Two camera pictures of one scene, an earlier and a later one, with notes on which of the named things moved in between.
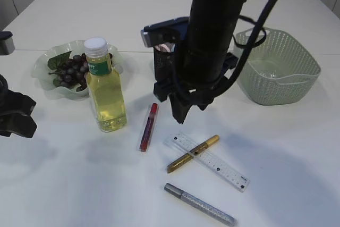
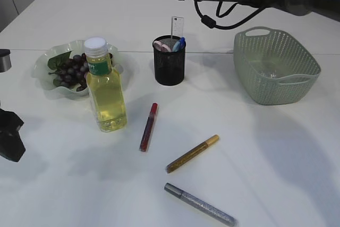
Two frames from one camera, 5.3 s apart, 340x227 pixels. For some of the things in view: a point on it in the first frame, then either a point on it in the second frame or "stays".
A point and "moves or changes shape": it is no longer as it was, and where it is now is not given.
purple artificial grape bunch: [70, 72] stays
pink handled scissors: [162, 48] stays
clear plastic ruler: [229, 175] moves or changes shape
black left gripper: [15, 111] to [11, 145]
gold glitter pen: [192, 154] stays
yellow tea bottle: [105, 86] stays
